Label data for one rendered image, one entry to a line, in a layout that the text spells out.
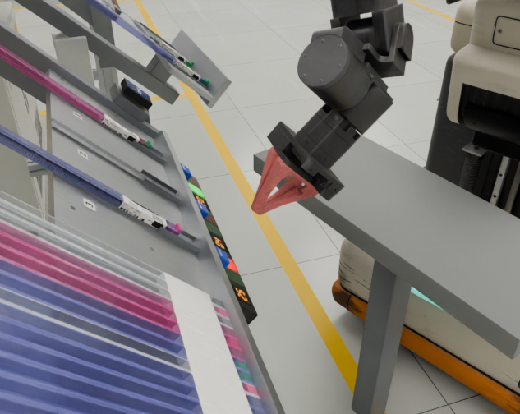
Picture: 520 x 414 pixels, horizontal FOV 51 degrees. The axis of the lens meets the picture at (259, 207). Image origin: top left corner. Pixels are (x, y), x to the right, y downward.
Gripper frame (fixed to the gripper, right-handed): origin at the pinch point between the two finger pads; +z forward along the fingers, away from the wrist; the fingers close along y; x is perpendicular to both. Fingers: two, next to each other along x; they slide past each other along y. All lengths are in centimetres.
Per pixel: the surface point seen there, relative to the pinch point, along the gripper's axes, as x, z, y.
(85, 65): -13, 12, -55
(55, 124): -21.9, 8.8, -10.9
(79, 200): -19.6, 8.6, 4.0
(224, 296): -3.4, 7.1, 11.0
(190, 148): 67, 42, -157
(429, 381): 89, 18, -18
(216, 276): -3.4, 7.1, 7.7
